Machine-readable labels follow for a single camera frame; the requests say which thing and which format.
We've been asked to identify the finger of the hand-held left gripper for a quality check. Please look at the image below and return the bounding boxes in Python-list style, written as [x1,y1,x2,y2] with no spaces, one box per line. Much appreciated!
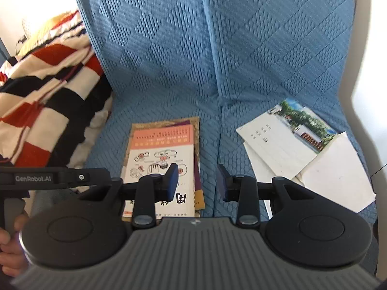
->
[68,167,112,188]

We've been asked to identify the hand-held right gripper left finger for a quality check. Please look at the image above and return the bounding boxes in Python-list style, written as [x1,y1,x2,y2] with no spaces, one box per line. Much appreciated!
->
[77,163,179,229]

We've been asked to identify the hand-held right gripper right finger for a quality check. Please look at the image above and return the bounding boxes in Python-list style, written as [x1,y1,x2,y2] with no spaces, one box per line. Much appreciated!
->
[216,164,307,228]

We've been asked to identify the purple book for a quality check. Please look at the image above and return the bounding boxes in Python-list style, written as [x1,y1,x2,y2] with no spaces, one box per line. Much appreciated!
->
[169,120,202,194]

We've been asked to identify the orange white illustrated book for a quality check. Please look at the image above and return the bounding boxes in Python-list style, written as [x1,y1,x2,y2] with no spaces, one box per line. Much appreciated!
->
[121,124,196,218]

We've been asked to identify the beige map cover book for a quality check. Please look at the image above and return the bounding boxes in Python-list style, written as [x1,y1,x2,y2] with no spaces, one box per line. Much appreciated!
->
[129,116,206,211]

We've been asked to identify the photo cover booklet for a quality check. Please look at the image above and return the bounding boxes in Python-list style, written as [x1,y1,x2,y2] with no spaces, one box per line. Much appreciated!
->
[236,98,338,181]

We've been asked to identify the large white paper sheet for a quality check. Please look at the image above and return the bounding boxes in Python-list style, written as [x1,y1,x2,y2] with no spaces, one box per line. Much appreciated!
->
[298,131,377,214]

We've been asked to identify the person's left hand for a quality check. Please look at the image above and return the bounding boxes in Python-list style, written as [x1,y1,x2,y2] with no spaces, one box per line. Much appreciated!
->
[0,213,31,277]

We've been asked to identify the person's leg in jeans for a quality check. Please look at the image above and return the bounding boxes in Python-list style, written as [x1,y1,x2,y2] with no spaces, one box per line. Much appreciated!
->
[30,187,79,218]

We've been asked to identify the red white black striped blanket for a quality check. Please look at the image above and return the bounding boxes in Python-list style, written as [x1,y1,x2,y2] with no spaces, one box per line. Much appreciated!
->
[0,10,114,194]

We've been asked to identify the blue textured sofa cover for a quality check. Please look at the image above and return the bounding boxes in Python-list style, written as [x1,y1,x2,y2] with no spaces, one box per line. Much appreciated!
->
[68,0,378,218]

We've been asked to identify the yellow pillow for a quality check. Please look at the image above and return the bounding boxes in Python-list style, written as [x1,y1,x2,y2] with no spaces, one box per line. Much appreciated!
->
[45,11,81,29]

